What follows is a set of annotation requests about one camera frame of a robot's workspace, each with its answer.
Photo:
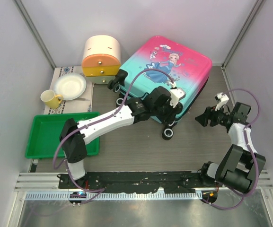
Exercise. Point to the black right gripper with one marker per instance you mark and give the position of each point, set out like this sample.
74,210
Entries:
203,119

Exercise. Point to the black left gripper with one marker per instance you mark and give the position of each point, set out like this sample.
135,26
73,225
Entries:
171,117

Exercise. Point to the pink and teal children's suitcase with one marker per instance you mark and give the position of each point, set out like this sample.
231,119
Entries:
161,62

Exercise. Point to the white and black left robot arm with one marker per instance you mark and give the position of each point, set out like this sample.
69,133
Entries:
160,103

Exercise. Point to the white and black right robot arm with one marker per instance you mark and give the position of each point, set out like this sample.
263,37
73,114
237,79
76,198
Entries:
241,165

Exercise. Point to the patterned white placemat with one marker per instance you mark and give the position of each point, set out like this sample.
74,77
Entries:
79,105

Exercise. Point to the pastel three-drawer storage box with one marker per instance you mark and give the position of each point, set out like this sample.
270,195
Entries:
101,59

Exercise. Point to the white paper plate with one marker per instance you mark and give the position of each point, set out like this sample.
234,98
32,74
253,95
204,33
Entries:
70,86

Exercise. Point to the yellow ceramic mug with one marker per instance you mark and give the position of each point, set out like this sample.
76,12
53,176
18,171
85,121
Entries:
51,99

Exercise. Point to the green plastic tray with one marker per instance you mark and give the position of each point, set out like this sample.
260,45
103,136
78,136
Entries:
45,131

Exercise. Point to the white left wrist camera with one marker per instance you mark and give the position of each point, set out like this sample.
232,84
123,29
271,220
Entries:
176,95

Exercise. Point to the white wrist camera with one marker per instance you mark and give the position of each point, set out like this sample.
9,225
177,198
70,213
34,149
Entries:
222,100
176,95

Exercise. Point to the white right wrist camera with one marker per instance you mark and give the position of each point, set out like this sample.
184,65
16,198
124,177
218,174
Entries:
222,100

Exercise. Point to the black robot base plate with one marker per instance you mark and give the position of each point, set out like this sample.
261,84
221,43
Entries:
139,182

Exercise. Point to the aluminium frame rail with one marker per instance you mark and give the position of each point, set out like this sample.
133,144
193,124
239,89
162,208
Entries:
50,181

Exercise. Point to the white slotted cable duct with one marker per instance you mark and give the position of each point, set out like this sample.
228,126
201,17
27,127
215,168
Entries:
74,196

